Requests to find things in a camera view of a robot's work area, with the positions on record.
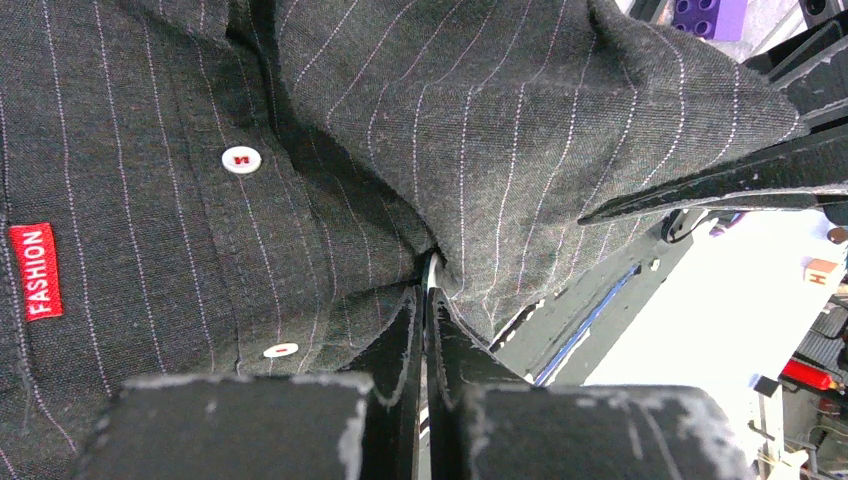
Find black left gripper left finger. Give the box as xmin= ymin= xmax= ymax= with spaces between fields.
xmin=71 ymin=286 xmax=424 ymax=479

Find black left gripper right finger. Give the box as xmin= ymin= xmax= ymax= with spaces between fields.
xmin=425 ymin=288 xmax=753 ymax=479

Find wooden letter cube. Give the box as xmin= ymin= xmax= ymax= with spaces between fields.
xmin=803 ymin=258 xmax=839 ymax=286

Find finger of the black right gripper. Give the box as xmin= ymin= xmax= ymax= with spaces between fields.
xmin=578 ymin=124 xmax=847 ymax=225

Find blue round brooch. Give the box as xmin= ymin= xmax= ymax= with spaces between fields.
xmin=422 ymin=250 xmax=443 ymax=292

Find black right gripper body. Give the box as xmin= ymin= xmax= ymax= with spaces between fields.
xmin=744 ymin=13 xmax=847 ymax=132

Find purple toy brick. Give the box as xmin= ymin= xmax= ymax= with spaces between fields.
xmin=671 ymin=0 xmax=748 ymax=42

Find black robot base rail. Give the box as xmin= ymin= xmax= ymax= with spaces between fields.
xmin=494 ymin=226 xmax=695 ymax=386

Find dark grey pinstriped shirt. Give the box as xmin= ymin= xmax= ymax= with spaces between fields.
xmin=1 ymin=1 xmax=807 ymax=479

